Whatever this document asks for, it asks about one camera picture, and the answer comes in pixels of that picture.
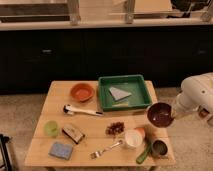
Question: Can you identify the silver fork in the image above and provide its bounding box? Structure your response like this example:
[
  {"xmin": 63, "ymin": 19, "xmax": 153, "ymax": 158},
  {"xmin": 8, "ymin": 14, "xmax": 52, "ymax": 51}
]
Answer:
[{"xmin": 90, "ymin": 140, "xmax": 123, "ymax": 159}]

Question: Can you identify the dark maroon bowl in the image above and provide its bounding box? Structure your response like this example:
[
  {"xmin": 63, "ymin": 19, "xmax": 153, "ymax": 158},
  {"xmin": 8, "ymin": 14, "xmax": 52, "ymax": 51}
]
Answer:
[{"xmin": 147, "ymin": 102, "xmax": 174, "ymax": 128}]

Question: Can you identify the white cup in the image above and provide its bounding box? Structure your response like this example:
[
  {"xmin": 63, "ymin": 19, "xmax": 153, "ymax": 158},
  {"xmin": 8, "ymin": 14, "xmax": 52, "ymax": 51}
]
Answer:
[{"xmin": 124, "ymin": 129, "xmax": 143, "ymax": 149}]

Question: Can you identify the green plastic tray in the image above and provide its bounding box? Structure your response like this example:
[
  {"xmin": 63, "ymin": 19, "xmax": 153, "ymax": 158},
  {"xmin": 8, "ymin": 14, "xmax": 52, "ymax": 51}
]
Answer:
[{"xmin": 98, "ymin": 74, "xmax": 152, "ymax": 112}]

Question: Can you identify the orange carrot piece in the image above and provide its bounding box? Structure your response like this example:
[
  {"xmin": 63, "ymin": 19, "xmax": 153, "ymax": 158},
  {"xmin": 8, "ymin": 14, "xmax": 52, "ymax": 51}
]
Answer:
[{"xmin": 134, "ymin": 127, "xmax": 146, "ymax": 137}]

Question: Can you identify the dark cabinet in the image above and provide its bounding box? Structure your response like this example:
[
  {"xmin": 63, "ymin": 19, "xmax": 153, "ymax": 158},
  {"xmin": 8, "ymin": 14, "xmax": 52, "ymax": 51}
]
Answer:
[{"xmin": 0, "ymin": 26, "xmax": 213, "ymax": 94}]

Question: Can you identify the black chair frame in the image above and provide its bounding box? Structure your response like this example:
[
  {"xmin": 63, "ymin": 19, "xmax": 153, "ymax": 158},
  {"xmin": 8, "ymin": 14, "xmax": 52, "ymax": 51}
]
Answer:
[{"xmin": 0, "ymin": 134, "xmax": 13, "ymax": 171}]

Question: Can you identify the blue sponge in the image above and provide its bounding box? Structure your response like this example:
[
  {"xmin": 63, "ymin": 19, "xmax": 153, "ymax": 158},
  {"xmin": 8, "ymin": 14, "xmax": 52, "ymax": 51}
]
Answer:
[{"xmin": 49, "ymin": 142, "xmax": 73, "ymax": 160}]

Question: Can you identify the brown wooden block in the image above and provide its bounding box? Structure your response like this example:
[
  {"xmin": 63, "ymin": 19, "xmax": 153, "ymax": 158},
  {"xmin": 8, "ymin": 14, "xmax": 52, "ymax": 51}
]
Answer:
[{"xmin": 62, "ymin": 124, "xmax": 85, "ymax": 144}]

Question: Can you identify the green cucumber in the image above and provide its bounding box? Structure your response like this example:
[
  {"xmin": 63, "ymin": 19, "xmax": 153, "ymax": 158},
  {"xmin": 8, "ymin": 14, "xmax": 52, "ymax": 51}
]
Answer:
[{"xmin": 136, "ymin": 142, "xmax": 151, "ymax": 164}]

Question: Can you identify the orange bowl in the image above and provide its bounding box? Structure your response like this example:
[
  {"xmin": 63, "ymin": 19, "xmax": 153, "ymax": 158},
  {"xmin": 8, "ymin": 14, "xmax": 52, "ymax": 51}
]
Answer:
[{"xmin": 70, "ymin": 83, "xmax": 94, "ymax": 102}]

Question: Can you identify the small green cup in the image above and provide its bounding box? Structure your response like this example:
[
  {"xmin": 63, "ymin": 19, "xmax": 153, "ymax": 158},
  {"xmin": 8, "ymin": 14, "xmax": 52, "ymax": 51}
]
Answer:
[{"xmin": 44, "ymin": 121, "xmax": 59, "ymax": 137}]

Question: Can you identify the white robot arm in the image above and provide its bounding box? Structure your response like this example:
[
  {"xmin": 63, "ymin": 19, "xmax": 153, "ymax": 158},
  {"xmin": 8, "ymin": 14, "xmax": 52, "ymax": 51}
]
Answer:
[{"xmin": 172, "ymin": 72, "xmax": 213, "ymax": 119}]

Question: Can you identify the grey cloth piece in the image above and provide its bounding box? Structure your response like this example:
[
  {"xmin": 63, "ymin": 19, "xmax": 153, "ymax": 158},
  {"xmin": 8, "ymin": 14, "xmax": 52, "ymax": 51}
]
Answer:
[{"xmin": 109, "ymin": 87, "xmax": 131, "ymax": 101}]

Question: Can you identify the yellow strip in tray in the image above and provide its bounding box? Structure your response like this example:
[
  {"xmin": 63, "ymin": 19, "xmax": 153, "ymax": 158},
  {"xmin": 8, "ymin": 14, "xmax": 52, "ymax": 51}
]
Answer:
[{"xmin": 112, "ymin": 102, "xmax": 129, "ymax": 107}]

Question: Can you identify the dark metal cup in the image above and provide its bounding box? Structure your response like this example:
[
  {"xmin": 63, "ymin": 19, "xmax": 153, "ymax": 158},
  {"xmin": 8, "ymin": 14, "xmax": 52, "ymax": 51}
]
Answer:
[{"xmin": 151, "ymin": 140, "xmax": 168, "ymax": 158}]

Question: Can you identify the white handled brush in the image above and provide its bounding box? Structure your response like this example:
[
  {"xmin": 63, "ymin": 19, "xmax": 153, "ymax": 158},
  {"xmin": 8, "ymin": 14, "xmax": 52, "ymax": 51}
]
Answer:
[{"xmin": 63, "ymin": 104, "xmax": 103, "ymax": 116}]

